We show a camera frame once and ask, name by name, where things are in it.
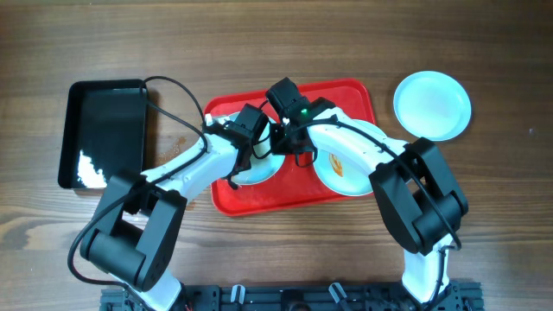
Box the light blue plate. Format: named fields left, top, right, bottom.
left=308, top=120, right=391, bottom=197
left=231, top=117, right=285, bottom=186
left=392, top=71, right=472, bottom=142

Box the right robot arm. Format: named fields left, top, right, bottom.
left=270, top=97, right=468, bottom=308

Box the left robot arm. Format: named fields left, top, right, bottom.
left=67, top=122, right=264, bottom=310

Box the red plastic serving tray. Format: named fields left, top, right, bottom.
left=211, top=79, right=376, bottom=217

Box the black water tray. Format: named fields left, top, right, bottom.
left=57, top=79, right=148, bottom=189

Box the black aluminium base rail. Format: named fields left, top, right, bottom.
left=99, top=281, right=485, bottom=311

